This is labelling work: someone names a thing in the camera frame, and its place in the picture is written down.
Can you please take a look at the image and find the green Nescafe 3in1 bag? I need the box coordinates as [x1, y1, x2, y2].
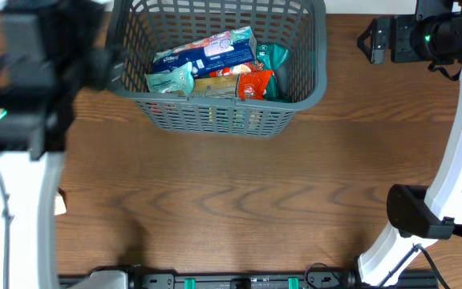
[209, 43, 290, 101]

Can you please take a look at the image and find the orange spaghetti packet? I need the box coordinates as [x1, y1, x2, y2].
[190, 70, 274, 101]

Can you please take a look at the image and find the Kleenex tissue multipack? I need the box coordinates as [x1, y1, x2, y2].
[152, 26, 257, 77]

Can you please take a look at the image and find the grey plastic basket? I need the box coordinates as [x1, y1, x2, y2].
[106, 0, 327, 137]

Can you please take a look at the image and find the teal white small sachet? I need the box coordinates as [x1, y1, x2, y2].
[145, 62, 195, 95]

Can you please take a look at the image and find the beige coffee bag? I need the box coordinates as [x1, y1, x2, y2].
[54, 188, 67, 215]

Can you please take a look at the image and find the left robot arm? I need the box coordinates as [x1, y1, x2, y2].
[0, 1, 120, 288]

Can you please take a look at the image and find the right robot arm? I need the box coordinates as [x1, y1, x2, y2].
[342, 0, 462, 288]

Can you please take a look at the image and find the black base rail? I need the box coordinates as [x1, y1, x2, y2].
[58, 263, 440, 289]

